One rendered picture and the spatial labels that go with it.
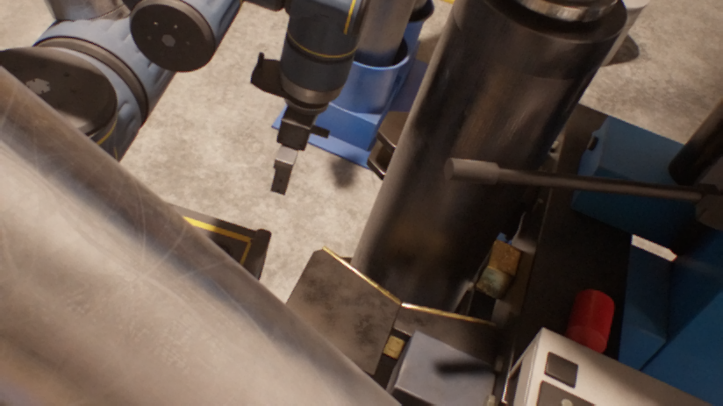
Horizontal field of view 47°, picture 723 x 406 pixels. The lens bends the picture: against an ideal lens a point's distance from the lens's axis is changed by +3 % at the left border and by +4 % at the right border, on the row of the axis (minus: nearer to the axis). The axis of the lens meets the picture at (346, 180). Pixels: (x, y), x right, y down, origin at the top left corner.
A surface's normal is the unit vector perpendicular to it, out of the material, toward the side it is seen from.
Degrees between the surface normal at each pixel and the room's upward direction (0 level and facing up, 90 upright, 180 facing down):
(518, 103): 90
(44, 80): 0
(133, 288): 37
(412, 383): 0
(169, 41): 90
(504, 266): 0
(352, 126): 90
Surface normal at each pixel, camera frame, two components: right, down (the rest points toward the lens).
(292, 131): -0.21, 0.67
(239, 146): 0.23, -0.67
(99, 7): 0.48, 0.50
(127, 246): 0.71, -0.34
